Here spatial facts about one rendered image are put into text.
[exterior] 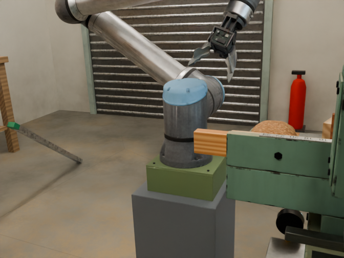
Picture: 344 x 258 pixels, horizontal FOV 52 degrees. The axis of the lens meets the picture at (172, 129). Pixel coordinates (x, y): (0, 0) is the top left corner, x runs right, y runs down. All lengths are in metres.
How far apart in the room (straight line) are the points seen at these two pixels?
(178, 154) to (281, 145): 0.67
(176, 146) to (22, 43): 3.43
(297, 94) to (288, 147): 2.97
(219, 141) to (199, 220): 0.61
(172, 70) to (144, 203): 0.50
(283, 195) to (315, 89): 3.12
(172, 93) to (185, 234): 0.47
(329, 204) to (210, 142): 0.21
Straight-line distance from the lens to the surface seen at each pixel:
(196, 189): 1.18
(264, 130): 0.65
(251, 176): 0.58
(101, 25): 1.47
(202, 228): 1.20
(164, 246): 1.30
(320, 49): 3.62
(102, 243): 1.99
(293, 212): 0.88
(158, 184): 1.23
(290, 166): 0.56
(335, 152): 0.37
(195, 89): 1.14
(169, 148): 1.20
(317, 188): 0.57
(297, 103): 3.53
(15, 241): 2.17
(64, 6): 1.39
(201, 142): 0.61
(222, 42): 1.15
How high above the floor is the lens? 1.13
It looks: 18 degrees down
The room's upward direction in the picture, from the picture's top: 2 degrees counter-clockwise
